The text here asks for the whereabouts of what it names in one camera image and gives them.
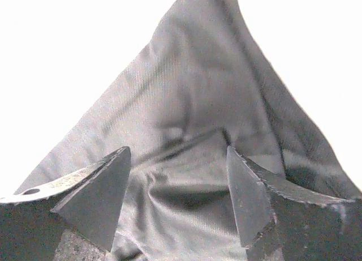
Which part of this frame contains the black t-shirt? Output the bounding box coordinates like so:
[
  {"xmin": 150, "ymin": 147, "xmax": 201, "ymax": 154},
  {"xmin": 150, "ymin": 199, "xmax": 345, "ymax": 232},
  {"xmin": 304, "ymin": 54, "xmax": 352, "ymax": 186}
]
[{"xmin": 19, "ymin": 0, "xmax": 361, "ymax": 260}]

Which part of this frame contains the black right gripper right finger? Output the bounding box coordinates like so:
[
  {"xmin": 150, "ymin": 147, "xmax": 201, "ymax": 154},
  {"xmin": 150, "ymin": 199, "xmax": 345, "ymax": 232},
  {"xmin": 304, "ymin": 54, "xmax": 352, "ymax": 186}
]
[{"xmin": 226, "ymin": 147, "xmax": 361, "ymax": 260}]

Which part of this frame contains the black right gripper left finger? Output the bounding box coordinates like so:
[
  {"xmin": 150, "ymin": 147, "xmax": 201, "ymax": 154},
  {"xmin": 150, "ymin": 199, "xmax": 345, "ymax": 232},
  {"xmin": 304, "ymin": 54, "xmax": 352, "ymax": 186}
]
[{"xmin": 1, "ymin": 147, "xmax": 131, "ymax": 260}]

